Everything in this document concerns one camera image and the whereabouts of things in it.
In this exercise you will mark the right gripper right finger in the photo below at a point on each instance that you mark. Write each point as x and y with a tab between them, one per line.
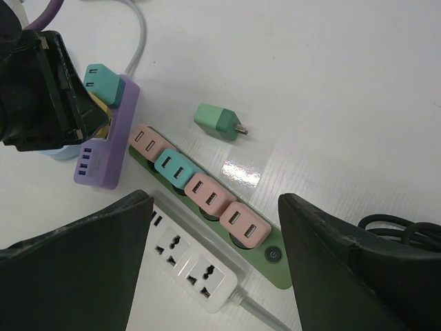
381	274

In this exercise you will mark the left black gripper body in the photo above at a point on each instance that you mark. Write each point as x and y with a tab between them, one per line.
32	113

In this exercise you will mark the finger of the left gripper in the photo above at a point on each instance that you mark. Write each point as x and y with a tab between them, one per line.
80	116

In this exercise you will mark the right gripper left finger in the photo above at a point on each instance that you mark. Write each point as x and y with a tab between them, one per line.
81	276

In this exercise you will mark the teal charger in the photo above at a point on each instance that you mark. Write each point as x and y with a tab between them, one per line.
105	84
176	168

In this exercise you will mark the pink charger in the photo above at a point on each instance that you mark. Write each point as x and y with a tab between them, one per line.
148	142
209	195
245	225

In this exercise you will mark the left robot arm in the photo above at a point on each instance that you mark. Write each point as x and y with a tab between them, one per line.
10	20

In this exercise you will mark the round blue power strip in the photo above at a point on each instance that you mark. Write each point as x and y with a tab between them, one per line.
63	154

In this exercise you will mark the purple power strip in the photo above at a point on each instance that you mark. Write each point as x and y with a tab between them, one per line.
100	160

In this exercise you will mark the green power strip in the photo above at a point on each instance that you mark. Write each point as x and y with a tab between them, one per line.
269	258

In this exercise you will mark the white power strip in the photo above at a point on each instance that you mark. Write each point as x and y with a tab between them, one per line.
191	259

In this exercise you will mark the green charger far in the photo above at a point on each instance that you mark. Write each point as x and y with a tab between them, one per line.
219	122

